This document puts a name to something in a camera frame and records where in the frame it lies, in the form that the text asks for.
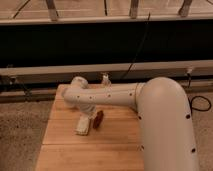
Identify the red chili pepper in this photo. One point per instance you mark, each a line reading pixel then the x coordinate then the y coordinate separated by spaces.
pixel 98 119

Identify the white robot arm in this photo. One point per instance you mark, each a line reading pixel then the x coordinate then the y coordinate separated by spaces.
pixel 167 134

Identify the white sponge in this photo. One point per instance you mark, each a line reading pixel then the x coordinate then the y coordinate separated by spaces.
pixel 83 125

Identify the clear plastic bottle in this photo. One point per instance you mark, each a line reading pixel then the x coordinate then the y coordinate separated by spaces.
pixel 105 79

